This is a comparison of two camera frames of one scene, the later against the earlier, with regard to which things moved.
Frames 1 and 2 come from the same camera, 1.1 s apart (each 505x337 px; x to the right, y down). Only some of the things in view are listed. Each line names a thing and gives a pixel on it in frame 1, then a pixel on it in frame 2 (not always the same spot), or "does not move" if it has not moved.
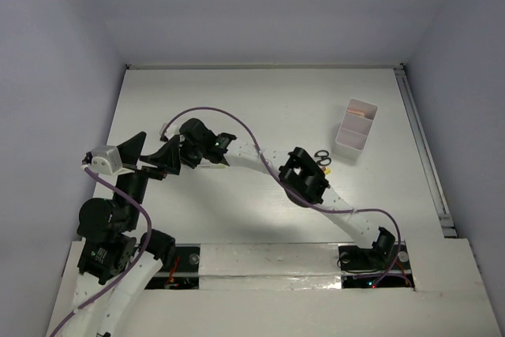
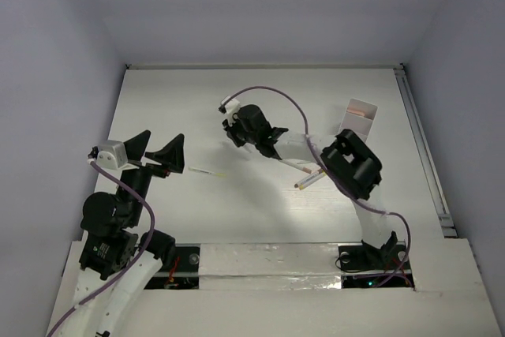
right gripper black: x=193 y=162 → x=232 y=129
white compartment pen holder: x=354 y=129 does not move
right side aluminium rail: x=449 y=230 does not move
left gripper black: x=136 y=169 does not move
